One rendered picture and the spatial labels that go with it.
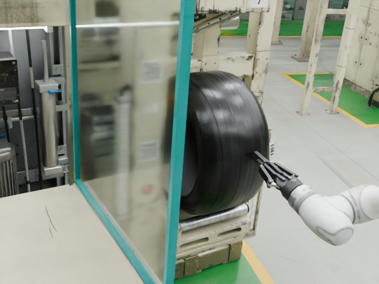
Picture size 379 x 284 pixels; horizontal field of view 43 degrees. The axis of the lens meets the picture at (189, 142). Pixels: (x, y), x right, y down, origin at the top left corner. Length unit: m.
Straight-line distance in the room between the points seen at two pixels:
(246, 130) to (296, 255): 1.78
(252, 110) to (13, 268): 1.00
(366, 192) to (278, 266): 1.76
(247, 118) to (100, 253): 0.81
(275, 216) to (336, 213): 2.26
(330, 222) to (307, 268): 1.83
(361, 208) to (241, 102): 0.55
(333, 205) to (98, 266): 0.73
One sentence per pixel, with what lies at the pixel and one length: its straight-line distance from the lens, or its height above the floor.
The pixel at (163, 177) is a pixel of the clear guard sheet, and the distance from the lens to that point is 0.86.
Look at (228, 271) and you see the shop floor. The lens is 3.11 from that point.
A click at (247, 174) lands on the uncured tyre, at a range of 1.72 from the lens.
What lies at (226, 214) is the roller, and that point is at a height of 0.91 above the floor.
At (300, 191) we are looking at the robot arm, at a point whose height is 1.23.
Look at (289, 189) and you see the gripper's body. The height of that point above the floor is 1.22.
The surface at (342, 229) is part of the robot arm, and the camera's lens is 1.44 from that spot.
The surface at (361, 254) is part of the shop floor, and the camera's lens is 3.53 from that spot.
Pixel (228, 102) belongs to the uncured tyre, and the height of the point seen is 1.40.
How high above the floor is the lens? 1.96
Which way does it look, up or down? 25 degrees down
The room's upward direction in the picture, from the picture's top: 5 degrees clockwise
